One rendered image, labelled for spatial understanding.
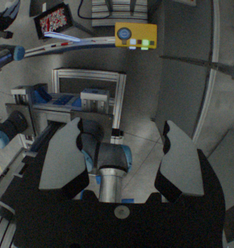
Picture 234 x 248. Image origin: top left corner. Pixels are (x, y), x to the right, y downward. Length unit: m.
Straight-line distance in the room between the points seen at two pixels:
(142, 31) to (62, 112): 0.61
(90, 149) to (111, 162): 0.10
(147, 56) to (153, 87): 0.40
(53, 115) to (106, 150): 0.46
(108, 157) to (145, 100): 1.31
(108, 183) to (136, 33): 0.56
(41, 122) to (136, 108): 1.23
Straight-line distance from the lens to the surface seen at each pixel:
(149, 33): 0.54
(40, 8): 0.54
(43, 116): 0.89
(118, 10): 1.61
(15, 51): 0.68
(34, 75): 2.04
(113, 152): 0.50
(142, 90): 1.67
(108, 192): 0.46
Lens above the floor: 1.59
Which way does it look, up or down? 59 degrees down
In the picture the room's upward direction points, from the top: 173 degrees counter-clockwise
